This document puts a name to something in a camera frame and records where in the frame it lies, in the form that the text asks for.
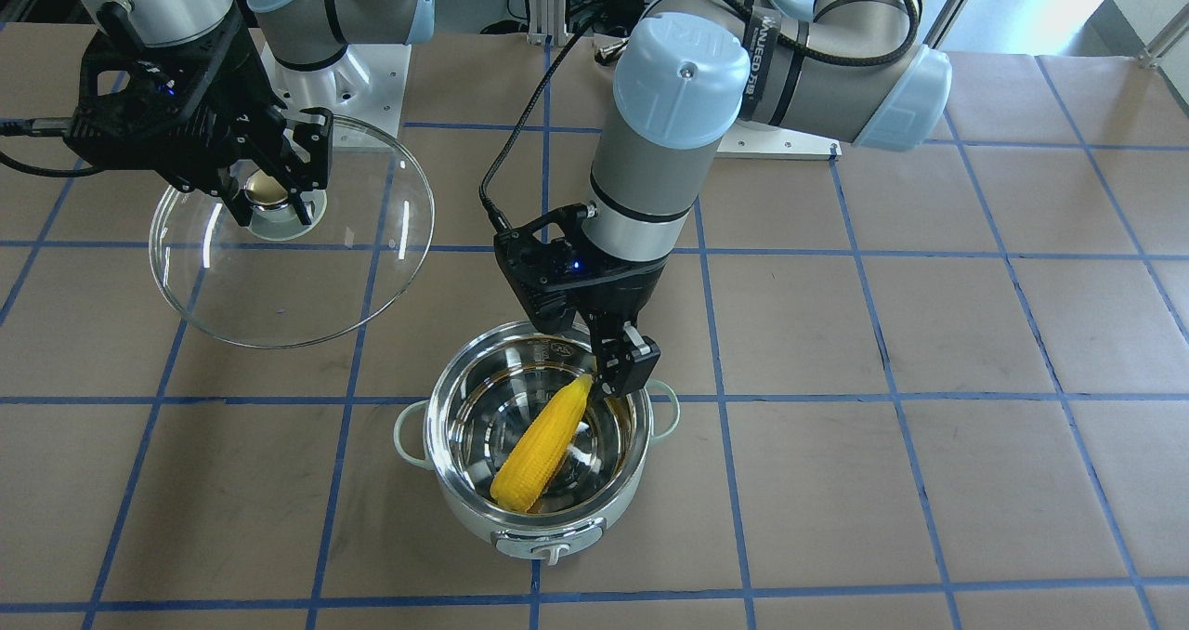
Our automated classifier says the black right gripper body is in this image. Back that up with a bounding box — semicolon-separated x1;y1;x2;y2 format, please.
65;26;289;203

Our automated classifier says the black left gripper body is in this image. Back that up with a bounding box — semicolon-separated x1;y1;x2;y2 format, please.
492;203;665;334

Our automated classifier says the glass pot lid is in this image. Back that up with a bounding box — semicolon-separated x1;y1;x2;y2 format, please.
150;116;435;349

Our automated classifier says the yellow corn cob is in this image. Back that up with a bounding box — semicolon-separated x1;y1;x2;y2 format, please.
490;374;592;514

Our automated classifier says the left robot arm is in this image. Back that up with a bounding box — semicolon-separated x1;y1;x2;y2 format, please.
478;0;952;399

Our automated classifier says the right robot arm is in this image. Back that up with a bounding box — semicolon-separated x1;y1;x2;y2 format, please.
63;0;435;239

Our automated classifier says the pale green cooking pot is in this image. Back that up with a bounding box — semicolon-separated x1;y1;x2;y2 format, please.
392;322;681;565

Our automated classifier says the black power adapter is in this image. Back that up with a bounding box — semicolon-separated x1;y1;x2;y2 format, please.
603;0;646;21

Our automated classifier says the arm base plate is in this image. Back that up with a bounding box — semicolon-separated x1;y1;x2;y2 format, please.
717;125;841;160
262;45;413;138

